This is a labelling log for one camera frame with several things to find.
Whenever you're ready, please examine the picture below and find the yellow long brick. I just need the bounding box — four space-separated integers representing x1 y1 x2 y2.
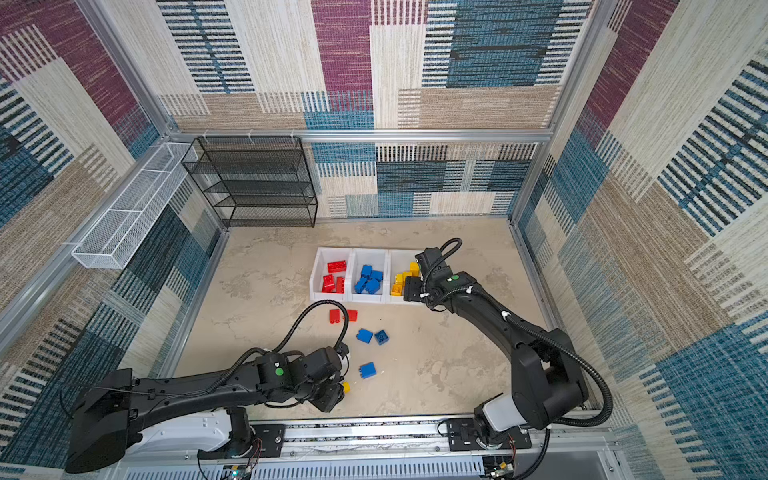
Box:
394 272 412 285

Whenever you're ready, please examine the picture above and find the blue large square brick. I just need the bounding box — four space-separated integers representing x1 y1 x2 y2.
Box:
365 279 381 295

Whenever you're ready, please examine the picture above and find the blue long studded brick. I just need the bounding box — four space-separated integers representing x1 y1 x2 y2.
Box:
354 277 369 294

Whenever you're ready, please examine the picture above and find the dark blue hollow brick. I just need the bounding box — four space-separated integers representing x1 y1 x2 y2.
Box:
375 330 389 345

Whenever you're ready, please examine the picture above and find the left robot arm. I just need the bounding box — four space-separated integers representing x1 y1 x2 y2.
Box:
65 337 349 474

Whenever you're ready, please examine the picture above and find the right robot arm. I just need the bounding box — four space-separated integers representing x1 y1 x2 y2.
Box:
403 237 614 448

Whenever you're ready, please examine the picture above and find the right white bin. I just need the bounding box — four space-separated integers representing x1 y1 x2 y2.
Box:
384 249 421 306

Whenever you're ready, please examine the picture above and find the white bin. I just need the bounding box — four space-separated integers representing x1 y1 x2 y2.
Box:
384 249 421 306
309 247 353 301
348 248 388 304

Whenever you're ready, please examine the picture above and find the blue brick bottom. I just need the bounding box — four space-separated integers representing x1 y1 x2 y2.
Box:
359 362 377 379

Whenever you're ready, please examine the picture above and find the middle white bin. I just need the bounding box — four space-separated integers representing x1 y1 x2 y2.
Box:
348 248 388 304

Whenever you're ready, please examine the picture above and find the left white bin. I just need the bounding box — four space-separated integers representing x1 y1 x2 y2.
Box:
309 247 353 301

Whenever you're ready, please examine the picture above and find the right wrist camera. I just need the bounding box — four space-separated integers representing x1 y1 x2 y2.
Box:
415 247 444 279

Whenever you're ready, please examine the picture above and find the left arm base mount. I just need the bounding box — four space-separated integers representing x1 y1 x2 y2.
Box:
197 424 286 460

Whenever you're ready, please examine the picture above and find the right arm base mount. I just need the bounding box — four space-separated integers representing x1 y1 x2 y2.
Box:
437 417 532 451

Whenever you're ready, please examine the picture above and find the black wire shelf rack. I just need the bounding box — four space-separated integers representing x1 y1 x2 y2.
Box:
181 136 318 228

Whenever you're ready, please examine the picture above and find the white wire mesh basket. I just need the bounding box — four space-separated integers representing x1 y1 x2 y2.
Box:
72 142 190 270

